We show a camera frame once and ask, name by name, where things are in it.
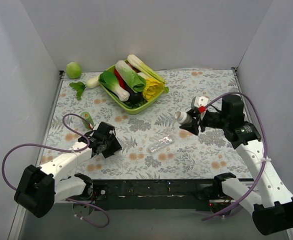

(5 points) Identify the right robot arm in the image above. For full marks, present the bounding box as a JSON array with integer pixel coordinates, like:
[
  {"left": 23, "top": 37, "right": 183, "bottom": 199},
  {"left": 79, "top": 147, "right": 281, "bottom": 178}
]
[{"left": 174, "top": 92, "right": 293, "bottom": 236}]

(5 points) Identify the white radish toy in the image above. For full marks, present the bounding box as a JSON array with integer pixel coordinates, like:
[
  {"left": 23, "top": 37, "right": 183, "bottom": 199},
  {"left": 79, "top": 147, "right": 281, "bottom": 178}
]
[{"left": 69, "top": 75, "right": 100, "bottom": 101}]

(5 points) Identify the green cylindrical bottle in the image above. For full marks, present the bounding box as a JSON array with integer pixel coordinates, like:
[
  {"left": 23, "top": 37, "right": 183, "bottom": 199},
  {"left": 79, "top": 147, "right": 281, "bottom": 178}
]
[{"left": 80, "top": 111, "right": 95, "bottom": 129}]

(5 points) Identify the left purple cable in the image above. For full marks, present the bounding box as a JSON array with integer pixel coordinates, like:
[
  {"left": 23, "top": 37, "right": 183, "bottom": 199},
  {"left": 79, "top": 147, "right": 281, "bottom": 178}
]
[{"left": 1, "top": 113, "right": 111, "bottom": 229}]

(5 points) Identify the dark purple eggplant toy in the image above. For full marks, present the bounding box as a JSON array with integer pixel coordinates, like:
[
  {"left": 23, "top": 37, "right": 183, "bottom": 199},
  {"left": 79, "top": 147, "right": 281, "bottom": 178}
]
[{"left": 124, "top": 82, "right": 144, "bottom": 104}]

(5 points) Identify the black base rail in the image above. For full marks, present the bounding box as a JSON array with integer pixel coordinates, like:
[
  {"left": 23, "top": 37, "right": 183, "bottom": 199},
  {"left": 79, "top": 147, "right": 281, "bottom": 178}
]
[{"left": 31, "top": 174, "right": 247, "bottom": 212}]

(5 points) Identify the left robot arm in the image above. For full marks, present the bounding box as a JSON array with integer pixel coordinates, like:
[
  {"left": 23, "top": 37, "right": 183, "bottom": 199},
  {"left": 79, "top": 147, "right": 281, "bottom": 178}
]
[{"left": 14, "top": 122, "right": 122, "bottom": 218}]

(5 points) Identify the green round cabbage toy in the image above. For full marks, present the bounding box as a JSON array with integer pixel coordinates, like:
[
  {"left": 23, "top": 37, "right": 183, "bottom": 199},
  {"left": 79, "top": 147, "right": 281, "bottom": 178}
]
[{"left": 65, "top": 62, "right": 82, "bottom": 79}]

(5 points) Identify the yellow cabbage toy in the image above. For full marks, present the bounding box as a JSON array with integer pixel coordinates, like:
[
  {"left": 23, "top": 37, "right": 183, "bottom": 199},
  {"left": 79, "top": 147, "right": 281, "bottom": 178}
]
[{"left": 137, "top": 72, "right": 165, "bottom": 102}]

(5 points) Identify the purple cable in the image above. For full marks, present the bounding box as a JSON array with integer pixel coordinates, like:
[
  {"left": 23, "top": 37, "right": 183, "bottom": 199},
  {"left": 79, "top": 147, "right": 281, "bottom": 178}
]
[
  {"left": 201, "top": 91, "right": 269, "bottom": 222},
  {"left": 1, "top": 113, "right": 111, "bottom": 229}
]

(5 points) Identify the white green leek toy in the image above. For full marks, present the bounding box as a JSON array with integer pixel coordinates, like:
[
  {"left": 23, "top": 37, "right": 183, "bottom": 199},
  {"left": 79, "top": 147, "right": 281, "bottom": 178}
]
[{"left": 127, "top": 54, "right": 167, "bottom": 84}]

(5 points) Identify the floral table mat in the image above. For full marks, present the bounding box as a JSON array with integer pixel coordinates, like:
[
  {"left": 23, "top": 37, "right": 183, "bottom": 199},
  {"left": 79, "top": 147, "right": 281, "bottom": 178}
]
[{"left": 45, "top": 69, "right": 251, "bottom": 180}]

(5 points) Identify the green plastic tray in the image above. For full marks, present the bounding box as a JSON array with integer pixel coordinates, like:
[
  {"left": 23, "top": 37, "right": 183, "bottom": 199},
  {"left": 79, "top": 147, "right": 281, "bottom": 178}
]
[{"left": 99, "top": 59, "right": 169, "bottom": 115}]

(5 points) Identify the red pepper toy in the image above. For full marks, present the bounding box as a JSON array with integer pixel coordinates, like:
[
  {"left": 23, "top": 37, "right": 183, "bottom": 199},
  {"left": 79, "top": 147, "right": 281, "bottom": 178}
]
[{"left": 113, "top": 69, "right": 126, "bottom": 90}]

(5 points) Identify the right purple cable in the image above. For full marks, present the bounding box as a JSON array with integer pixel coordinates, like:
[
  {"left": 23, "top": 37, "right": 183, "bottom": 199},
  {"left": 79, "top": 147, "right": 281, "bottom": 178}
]
[{"left": 201, "top": 91, "right": 269, "bottom": 222}]

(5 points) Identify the white bok choy toy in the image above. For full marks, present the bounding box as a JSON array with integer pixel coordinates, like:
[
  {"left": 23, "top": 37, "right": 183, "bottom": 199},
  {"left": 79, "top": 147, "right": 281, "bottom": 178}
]
[{"left": 98, "top": 70, "right": 130, "bottom": 102}]

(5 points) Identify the green napa cabbage toy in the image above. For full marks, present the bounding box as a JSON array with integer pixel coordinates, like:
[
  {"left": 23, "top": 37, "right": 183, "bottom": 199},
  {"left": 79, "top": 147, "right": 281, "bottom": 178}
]
[{"left": 115, "top": 60, "right": 146, "bottom": 93}]

